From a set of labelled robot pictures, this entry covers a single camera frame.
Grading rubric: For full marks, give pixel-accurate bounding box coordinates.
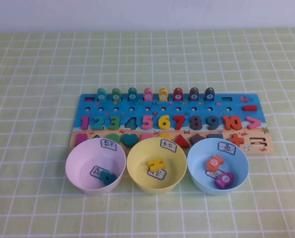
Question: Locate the orange number ten piece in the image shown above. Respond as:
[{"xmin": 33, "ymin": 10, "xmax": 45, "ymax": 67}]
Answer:
[{"xmin": 223, "ymin": 115, "xmax": 242, "ymax": 131}]

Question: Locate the pink number five piece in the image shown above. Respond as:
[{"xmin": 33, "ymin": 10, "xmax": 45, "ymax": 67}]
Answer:
[{"xmin": 141, "ymin": 115, "xmax": 154, "ymax": 130}]

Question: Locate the yellow number six piece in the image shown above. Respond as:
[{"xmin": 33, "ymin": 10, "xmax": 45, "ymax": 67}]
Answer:
[{"xmin": 158, "ymin": 115, "xmax": 172, "ymax": 130}]

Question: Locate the red number seven piece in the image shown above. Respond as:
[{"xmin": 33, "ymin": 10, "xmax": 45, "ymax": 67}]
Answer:
[{"xmin": 172, "ymin": 115, "xmax": 186, "ymax": 130}]

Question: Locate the green number three piece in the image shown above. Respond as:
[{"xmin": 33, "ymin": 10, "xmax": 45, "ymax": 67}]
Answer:
[{"xmin": 108, "ymin": 116, "xmax": 120, "ymax": 131}]

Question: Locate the yellow plastic bowl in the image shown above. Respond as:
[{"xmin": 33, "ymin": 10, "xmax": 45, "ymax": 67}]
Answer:
[{"xmin": 126, "ymin": 137, "xmax": 188, "ymax": 194}]

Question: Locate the yellow not-equal sign piece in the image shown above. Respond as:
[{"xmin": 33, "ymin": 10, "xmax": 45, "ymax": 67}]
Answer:
[{"xmin": 147, "ymin": 157, "xmax": 167, "ymax": 173}]

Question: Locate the brown number eight piece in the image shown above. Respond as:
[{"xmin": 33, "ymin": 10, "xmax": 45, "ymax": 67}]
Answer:
[{"xmin": 189, "ymin": 116, "xmax": 203, "ymax": 131}]

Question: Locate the teal number two piece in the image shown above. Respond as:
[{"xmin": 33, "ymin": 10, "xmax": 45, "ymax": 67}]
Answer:
[{"xmin": 91, "ymin": 116, "xmax": 106, "ymax": 131}]

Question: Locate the light blue plastic bowl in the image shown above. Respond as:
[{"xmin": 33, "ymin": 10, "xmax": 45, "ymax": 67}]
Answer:
[{"xmin": 187, "ymin": 138, "xmax": 250, "ymax": 196}]

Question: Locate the slate number nine piece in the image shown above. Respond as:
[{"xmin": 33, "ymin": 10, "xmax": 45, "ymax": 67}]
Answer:
[{"xmin": 206, "ymin": 116, "xmax": 221, "ymax": 131}]

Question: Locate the teal number four piece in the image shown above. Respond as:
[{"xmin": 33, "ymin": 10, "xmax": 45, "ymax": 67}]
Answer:
[{"xmin": 99, "ymin": 170, "xmax": 117, "ymax": 186}]

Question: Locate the pink plastic bowl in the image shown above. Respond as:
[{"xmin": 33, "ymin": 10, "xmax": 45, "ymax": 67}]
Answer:
[{"xmin": 65, "ymin": 138, "xmax": 126, "ymax": 196}]

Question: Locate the orange fish piece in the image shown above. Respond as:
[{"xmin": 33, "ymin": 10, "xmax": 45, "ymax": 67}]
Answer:
[{"xmin": 205, "ymin": 154, "xmax": 224, "ymax": 171}]

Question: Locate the blue number puzzle board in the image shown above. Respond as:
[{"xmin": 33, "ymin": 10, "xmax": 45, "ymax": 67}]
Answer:
[{"xmin": 68, "ymin": 93, "xmax": 275, "ymax": 155}]

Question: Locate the orange plus sign piece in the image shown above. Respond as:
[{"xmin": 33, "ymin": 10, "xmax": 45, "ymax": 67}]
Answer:
[{"xmin": 230, "ymin": 133, "xmax": 245, "ymax": 147}]

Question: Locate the purple fish piece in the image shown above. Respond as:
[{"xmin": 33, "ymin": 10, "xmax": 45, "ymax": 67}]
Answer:
[{"xmin": 214, "ymin": 172, "xmax": 235, "ymax": 189}]

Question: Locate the pink greater-than sign piece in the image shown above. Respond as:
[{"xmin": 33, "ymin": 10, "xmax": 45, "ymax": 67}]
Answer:
[{"xmin": 245, "ymin": 116, "xmax": 261, "ymax": 129}]

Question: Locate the pink fish peg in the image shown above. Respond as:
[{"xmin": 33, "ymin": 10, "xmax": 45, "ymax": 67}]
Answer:
[{"xmin": 143, "ymin": 87, "xmax": 154, "ymax": 102}]

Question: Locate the teal heart shape block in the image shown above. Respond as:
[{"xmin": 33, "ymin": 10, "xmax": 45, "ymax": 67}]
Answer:
[{"xmin": 121, "ymin": 133, "xmax": 139, "ymax": 149}]

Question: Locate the dark teal fish peg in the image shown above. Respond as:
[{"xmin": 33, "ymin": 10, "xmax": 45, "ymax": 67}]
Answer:
[{"xmin": 127, "ymin": 87, "xmax": 138, "ymax": 102}]

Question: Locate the yellow fish peg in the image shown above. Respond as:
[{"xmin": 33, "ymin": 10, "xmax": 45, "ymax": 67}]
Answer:
[{"xmin": 158, "ymin": 87, "xmax": 169, "ymax": 102}]

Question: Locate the red fish peg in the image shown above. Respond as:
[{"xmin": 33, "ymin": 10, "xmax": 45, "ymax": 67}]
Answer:
[{"xmin": 173, "ymin": 87, "xmax": 184, "ymax": 102}]

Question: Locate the green fish peg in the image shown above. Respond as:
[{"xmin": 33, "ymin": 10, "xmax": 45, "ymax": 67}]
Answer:
[{"xmin": 111, "ymin": 87, "xmax": 121, "ymax": 102}]

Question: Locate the green round shape block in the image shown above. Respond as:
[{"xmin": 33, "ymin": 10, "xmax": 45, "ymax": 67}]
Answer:
[{"xmin": 106, "ymin": 133, "xmax": 121, "ymax": 145}]

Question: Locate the red triangle shape block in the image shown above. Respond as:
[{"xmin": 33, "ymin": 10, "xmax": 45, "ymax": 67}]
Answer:
[{"xmin": 174, "ymin": 133, "xmax": 190, "ymax": 147}]

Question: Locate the light teal fish peg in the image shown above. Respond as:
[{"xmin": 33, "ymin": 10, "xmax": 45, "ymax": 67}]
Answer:
[{"xmin": 96, "ymin": 87, "xmax": 107, "ymax": 102}]

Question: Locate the brown fish peg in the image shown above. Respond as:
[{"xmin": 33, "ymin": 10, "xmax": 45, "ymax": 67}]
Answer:
[{"xmin": 188, "ymin": 87, "xmax": 199, "ymax": 102}]

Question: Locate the brown star shape block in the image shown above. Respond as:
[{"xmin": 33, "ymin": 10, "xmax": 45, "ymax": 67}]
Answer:
[{"xmin": 189, "ymin": 133, "xmax": 204, "ymax": 145}]

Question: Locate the slate fish peg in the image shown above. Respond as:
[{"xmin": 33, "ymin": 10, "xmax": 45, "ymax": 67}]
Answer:
[{"xmin": 204, "ymin": 87, "xmax": 215, "ymax": 102}]

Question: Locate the magenta shape block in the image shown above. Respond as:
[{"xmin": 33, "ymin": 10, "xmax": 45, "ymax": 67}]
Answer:
[{"xmin": 76, "ymin": 133, "xmax": 88, "ymax": 147}]

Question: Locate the green checkered tablecloth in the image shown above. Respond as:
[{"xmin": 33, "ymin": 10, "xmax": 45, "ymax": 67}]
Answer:
[{"xmin": 0, "ymin": 27, "xmax": 295, "ymax": 238}]

